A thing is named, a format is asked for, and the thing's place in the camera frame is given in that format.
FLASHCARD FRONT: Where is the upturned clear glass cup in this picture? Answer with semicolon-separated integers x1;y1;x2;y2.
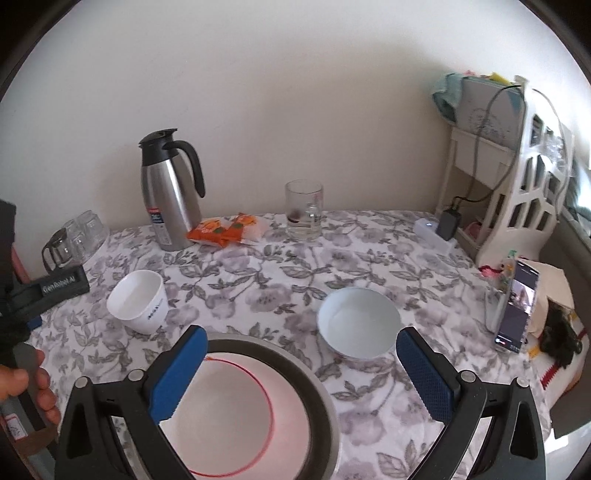
79;210;110;252
62;216;93;259

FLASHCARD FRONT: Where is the beige cloth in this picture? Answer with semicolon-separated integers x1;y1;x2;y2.
526;263;578;337

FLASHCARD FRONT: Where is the black crumpled cloth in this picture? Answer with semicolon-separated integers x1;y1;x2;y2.
540;305;587;367

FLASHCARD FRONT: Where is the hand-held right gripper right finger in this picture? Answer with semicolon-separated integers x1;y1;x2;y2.
396;327;546;480

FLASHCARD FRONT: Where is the small pale bowl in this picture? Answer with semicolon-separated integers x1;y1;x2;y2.
317;287;402;361

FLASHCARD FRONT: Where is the white lattice shelf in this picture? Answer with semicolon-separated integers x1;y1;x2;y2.
443;88;575;268

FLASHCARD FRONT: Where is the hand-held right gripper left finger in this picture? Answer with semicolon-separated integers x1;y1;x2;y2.
54;324;208;480

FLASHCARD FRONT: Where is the teal cloth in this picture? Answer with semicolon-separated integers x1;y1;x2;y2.
431;71;465;125

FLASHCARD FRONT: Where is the stainless steel thermos jug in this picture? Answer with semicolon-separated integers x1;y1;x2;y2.
139;128;206;252

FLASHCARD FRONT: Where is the floral tablecloth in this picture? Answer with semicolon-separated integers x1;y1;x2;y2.
14;210;555;480

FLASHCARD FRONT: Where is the white storage box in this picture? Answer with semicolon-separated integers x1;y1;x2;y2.
455;76;527;151

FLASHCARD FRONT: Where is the glass pitcher with dark handle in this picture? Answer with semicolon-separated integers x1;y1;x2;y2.
41;228;84;273

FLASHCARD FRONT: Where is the smartphone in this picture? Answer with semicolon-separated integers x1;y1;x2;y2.
494;258;541;354

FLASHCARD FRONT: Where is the plain white bowl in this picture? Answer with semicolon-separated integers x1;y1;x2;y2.
106;270;167;335

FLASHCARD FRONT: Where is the clear phone stand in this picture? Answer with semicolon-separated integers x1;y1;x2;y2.
485;286;506;333

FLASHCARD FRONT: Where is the red curved bar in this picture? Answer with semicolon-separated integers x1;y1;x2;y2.
11;247;29;283

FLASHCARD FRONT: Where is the black power adapter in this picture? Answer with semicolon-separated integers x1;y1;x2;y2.
436;196;465;241

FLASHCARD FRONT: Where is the black cable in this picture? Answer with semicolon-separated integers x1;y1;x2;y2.
450;83;527;204

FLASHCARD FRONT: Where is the white power strip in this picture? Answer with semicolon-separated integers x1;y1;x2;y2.
413;218;458;252

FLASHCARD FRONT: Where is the orange snack packet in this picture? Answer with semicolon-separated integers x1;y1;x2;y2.
187;212;271;248

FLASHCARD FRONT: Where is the white crocheted cloth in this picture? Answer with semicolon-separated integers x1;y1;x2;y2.
526;332;587;393

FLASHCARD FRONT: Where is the clear glass mug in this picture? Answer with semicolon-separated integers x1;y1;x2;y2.
285;180;324;241

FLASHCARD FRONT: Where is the person's left hand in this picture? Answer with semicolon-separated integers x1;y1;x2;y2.
0;350;62;426

